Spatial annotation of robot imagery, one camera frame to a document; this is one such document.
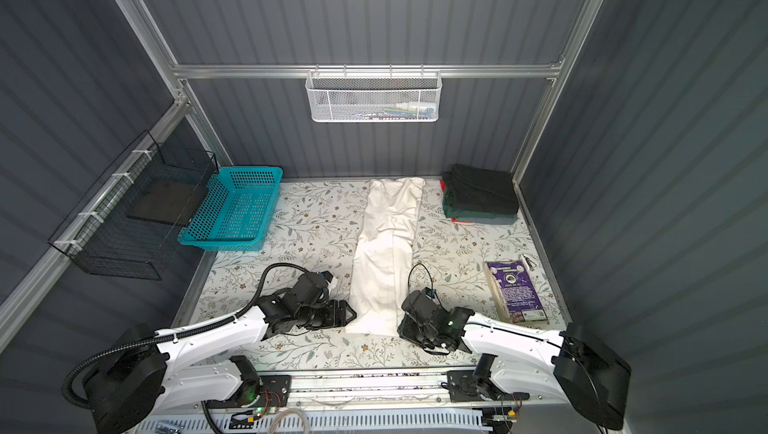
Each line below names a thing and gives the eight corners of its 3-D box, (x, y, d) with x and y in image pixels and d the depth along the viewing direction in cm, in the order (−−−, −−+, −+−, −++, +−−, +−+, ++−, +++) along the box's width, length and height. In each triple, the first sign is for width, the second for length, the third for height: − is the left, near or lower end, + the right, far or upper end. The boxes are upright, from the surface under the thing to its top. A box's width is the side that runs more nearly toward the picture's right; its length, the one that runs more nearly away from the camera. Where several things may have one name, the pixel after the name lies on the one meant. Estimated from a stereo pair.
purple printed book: (496, 323, 86) (499, 319, 84) (484, 265, 98) (486, 260, 96) (542, 322, 86) (546, 319, 84) (523, 265, 98) (526, 260, 96)
